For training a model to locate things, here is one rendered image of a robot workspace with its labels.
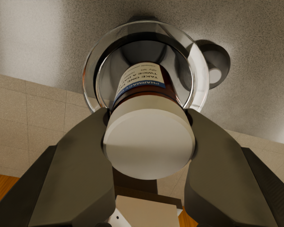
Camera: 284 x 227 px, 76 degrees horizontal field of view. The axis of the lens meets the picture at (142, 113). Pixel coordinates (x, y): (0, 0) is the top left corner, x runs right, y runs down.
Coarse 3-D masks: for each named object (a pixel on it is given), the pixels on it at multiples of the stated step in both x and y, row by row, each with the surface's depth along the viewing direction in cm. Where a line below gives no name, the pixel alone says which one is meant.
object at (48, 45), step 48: (0, 0) 31; (48, 0) 31; (96, 0) 31; (144, 0) 31; (192, 0) 31; (240, 0) 31; (0, 48) 35; (48, 48) 35; (240, 48) 35; (240, 96) 41
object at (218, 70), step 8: (200, 48) 33; (208, 48) 32; (216, 48) 32; (208, 56) 33; (216, 56) 33; (224, 56) 33; (208, 64) 33; (216, 64) 33; (224, 64) 33; (216, 72) 31; (224, 72) 34; (216, 80) 32
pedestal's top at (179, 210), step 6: (114, 186) 61; (120, 192) 60; (126, 192) 61; (132, 192) 62; (138, 192) 62; (144, 192) 63; (138, 198) 61; (144, 198) 61; (150, 198) 62; (156, 198) 63; (162, 198) 64; (168, 198) 64; (174, 198) 65; (174, 204) 63; (180, 204) 64; (180, 210) 63
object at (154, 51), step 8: (136, 16) 30; (144, 16) 30; (152, 16) 30; (128, 48) 34; (136, 48) 34; (144, 48) 34; (152, 48) 34; (160, 48) 34; (128, 56) 35; (136, 56) 35; (144, 56) 35; (152, 56) 35; (160, 56) 35
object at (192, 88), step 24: (144, 24) 13; (168, 24) 13; (96, 48) 14; (120, 48) 32; (168, 48) 30; (192, 48) 14; (96, 72) 15; (120, 72) 27; (168, 72) 27; (192, 72) 15; (96, 96) 16; (192, 96) 16
